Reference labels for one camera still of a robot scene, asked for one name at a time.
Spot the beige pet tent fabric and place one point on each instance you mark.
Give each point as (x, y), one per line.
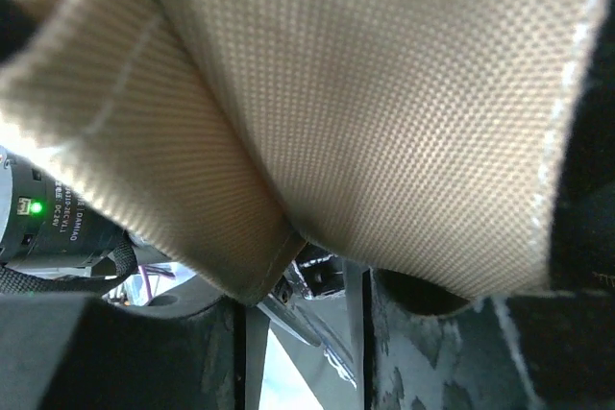
(420, 136)

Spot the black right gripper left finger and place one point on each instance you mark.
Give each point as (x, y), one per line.
(79, 352)

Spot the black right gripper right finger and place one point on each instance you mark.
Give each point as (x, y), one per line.
(424, 348)

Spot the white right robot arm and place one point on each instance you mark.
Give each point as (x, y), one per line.
(53, 244)

